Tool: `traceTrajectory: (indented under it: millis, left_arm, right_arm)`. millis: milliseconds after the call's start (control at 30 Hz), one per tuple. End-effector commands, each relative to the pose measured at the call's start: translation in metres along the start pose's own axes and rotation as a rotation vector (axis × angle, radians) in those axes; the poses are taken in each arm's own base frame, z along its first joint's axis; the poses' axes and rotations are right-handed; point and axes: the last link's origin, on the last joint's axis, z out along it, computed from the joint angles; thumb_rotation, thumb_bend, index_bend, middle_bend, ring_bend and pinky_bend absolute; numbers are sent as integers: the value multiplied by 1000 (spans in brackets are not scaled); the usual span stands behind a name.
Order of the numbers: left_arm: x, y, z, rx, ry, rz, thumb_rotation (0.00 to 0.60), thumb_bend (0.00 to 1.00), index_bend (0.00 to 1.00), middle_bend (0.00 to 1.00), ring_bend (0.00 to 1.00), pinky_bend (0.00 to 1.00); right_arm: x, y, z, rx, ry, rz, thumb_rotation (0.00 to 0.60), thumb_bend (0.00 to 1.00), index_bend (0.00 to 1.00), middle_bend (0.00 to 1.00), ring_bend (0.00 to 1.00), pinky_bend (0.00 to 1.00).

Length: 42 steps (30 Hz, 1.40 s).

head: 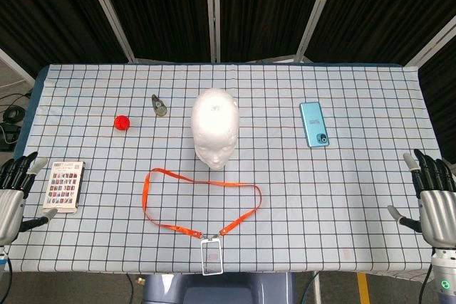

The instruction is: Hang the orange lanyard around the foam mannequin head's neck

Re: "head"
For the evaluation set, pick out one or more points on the black folding screen panel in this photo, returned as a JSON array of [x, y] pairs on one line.
[[270, 8], [384, 8], [160, 8], [443, 104], [46, 8]]

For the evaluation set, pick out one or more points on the blue checked tablecloth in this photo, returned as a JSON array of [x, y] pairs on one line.
[[320, 211]]

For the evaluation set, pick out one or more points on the clear badge holder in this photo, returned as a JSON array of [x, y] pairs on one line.
[[202, 257]]

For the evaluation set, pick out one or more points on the white foam mannequin head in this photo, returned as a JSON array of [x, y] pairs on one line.
[[213, 122]]

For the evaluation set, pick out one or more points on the black power adapter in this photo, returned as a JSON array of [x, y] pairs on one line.
[[7, 136]]

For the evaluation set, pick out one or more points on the red ball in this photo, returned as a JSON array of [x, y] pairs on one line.
[[122, 123]]

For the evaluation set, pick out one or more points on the blue-grey robot torso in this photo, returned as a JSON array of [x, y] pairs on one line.
[[217, 289]]

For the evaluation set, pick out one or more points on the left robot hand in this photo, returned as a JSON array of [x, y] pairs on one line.
[[10, 208]]

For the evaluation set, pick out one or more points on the white card box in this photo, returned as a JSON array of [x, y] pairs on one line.
[[64, 186]]

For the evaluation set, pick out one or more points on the teal smartphone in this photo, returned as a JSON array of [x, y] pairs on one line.
[[314, 124]]

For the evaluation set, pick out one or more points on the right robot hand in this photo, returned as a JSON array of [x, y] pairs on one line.
[[438, 211]]

